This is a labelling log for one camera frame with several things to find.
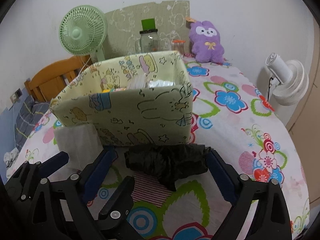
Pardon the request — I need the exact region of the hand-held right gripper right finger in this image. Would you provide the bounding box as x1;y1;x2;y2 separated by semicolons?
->
207;149;293;240

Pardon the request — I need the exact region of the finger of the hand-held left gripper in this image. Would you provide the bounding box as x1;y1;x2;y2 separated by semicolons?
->
5;152;69;218
98;176;135;227

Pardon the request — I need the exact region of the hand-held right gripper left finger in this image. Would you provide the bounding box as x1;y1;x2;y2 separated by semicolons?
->
25;146;116;240

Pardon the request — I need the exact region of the white towel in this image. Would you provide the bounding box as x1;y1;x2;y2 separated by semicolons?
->
54;124;100;170

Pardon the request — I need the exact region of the black sock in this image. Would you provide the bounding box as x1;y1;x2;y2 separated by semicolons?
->
124;144;213;192

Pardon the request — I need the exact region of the yellow printed fabric storage box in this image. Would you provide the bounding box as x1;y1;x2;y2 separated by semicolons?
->
50;50;194;147

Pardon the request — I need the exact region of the clear plastic packet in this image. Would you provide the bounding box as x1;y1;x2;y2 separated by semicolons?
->
126;74;177;89

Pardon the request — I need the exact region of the white crumpled cloth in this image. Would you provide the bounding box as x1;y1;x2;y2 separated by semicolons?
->
3;147;24;170

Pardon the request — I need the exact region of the grey plaid pillow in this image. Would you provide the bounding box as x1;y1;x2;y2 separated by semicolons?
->
14;96;50;140

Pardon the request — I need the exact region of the blue bed sheet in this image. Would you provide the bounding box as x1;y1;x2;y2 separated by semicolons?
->
0;87;28;153

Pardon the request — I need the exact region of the floral printed sheet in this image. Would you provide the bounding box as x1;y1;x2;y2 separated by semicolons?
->
5;52;310;240

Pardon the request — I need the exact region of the wooden headboard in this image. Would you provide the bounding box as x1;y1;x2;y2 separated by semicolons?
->
24;55;97;103

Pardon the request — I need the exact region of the white standing fan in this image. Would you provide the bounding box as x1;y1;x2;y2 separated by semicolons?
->
265;52;309;106

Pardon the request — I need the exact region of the green desk fan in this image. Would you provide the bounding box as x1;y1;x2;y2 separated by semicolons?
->
59;6;107;63

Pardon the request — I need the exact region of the purple bunny plush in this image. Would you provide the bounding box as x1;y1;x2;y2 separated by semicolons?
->
185;17;225;63

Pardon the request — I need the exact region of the cotton swab container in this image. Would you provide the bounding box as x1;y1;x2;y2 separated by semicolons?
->
172;39;185;53

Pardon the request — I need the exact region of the glass jar mug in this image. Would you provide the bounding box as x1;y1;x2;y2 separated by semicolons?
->
135;29;160;54

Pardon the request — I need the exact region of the green plastic cup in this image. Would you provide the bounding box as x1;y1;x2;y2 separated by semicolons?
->
141;18;157;31

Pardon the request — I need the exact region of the green cartoon printed mat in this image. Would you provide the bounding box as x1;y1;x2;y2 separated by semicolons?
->
104;0;190;55

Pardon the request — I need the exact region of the wall socket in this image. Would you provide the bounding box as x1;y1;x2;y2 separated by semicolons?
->
10;88;23;100

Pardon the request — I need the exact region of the black fan cable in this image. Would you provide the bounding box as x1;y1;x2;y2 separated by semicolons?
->
267;76;274;103

